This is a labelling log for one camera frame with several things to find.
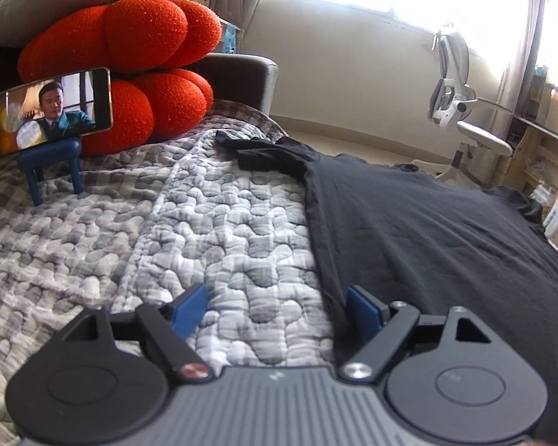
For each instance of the orange pumpkin cushion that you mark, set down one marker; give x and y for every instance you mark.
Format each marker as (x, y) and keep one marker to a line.
(139, 42)

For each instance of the grey white quilted blanket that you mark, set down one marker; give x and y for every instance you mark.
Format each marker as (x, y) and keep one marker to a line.
(190, 232)

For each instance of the blue phone stand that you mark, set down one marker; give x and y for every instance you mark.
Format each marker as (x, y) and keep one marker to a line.
(51, 153)

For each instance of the grey sofa armrest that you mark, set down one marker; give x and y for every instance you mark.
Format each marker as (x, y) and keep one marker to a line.
(246, 79)

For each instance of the wooden desk with shelves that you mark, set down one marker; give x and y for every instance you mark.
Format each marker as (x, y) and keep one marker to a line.
(539, 148)

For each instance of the smartphone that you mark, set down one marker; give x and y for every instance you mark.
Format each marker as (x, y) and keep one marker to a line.
(51, 109)

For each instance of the blue hanging bag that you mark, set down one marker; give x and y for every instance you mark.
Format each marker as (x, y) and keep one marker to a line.
(230, 37)

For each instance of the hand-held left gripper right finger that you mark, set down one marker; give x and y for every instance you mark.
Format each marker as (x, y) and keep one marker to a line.
(365, 313)

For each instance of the grey checked sheet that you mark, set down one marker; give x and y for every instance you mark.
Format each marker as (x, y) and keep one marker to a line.
(74, 223)

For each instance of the pale sheer curtain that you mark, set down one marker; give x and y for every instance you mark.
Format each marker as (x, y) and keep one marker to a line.
(523, 46)

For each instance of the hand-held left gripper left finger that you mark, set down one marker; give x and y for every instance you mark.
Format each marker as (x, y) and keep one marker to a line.
(190, 311)

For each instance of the black t-shirt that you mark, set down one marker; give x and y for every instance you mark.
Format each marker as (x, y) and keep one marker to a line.
(423, 232)

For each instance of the white office chair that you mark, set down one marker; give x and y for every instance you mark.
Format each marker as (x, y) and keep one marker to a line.
(465, 116)

